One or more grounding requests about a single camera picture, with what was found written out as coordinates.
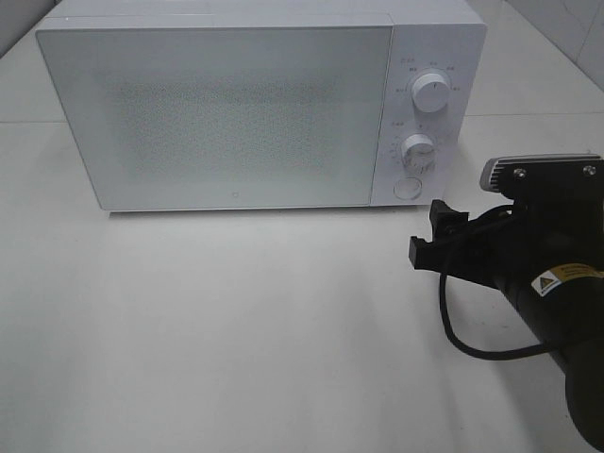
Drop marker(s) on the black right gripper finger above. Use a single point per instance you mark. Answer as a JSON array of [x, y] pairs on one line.
[[444, 220], [438, 255]]

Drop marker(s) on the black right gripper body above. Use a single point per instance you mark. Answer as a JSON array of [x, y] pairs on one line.
[[540, 240]]

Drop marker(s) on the round white door button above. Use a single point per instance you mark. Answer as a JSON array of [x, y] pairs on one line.
[[408, 188]]

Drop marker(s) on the white microwave door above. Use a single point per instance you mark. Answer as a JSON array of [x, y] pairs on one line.
[[193, 119]]

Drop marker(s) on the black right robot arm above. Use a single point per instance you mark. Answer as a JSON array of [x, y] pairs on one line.
[[568, 324]]

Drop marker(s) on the white lower timer knob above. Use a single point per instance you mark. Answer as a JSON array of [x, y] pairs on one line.
[[418, 153]]

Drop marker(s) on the white microwave oven body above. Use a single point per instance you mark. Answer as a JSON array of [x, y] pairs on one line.
[[446, 36]]

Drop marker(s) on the white upper power knob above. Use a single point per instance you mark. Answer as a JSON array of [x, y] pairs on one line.
[[430, 91]]

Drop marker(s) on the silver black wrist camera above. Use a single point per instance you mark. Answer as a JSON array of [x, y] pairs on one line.
[[545, 178]]

